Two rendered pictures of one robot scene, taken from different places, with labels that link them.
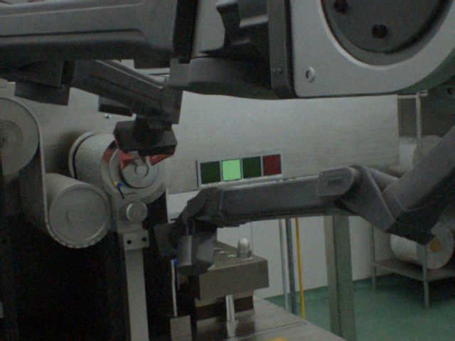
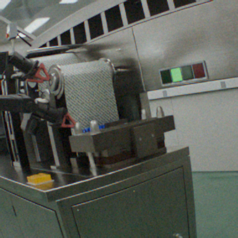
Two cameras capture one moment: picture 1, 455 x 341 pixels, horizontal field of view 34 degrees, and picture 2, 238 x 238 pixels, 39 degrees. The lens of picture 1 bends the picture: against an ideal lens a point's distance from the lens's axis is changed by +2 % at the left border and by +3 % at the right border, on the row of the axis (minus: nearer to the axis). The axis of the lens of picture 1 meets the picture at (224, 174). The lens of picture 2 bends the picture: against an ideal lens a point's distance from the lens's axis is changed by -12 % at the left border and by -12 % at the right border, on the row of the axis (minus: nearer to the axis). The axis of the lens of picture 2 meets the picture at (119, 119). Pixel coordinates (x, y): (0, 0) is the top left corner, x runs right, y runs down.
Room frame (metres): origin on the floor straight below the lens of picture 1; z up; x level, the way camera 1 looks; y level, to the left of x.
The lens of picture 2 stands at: (1.36, -1.32, 1.13)
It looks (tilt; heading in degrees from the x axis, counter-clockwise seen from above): 3 degrees down; 77
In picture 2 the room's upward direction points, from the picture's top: 10 degrees counter-clockwise
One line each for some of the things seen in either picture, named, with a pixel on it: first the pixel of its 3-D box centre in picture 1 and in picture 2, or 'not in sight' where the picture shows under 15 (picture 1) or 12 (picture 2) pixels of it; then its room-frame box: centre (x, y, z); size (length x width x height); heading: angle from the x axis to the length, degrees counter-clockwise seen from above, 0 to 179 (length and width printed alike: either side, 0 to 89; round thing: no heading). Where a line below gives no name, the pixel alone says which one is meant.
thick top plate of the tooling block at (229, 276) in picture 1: (197, 261); (124, 132); (1.69, 0.08, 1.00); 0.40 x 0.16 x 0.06; 25
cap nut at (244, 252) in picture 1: (244, 248); (94, 126); (1.56, -0.03, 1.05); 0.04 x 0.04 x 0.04
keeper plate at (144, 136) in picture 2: not in sight; (145, 140); (1.74, 0.00, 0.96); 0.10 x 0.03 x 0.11; 25
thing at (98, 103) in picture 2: (151, 227); (93, 110); (1.60, 0.17, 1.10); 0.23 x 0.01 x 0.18; 25
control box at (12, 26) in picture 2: not in sight; (10, 31); (1.26, 0.68, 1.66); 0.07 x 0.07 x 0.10; 20
